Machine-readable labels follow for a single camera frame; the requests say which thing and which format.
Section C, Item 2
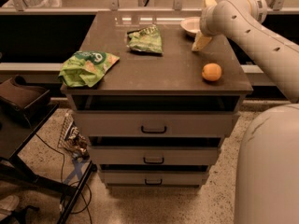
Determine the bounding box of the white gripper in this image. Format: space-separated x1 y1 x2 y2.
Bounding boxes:
192 0 225 51

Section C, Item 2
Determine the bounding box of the white paper bowl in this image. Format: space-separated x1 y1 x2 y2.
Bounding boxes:
180 17 200 37

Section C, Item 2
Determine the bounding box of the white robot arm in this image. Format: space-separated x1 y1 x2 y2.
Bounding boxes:
195 0 299 224

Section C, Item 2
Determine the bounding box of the green rice chip bag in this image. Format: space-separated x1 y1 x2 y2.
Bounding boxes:
127 24 163 54

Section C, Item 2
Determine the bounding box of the crumpled green snack bag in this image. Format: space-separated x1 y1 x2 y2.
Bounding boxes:
58 51 120 88

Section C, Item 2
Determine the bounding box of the orange fruit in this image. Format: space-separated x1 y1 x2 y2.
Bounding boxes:
202 63 222 81

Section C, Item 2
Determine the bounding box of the grey drawer cabinet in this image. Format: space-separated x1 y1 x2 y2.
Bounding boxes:
60 10 254 189

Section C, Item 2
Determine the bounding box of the dark brown box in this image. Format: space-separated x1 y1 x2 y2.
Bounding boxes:
0 75 50 125

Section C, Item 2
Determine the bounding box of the black side table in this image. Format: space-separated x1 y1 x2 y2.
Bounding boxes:
0 104 93 224

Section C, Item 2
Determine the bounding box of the top drawer with handle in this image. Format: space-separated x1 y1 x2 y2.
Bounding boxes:
73 111 239 137

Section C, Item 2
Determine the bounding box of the drawer with handle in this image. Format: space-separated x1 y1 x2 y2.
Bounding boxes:
88 147 219 165
99 171 208 186
73 111 239 137

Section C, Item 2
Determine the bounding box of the middle drawer with handle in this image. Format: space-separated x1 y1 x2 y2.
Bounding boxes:
88 147 219 165

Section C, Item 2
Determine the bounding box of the wire basket with snacks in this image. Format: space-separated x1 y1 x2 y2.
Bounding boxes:
58 111 90 160

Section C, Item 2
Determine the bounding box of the bottom drawer with handle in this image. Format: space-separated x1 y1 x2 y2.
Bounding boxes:
99 171 208 186

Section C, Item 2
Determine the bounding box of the black floor cable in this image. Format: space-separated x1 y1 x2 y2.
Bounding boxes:
35 133 93 224

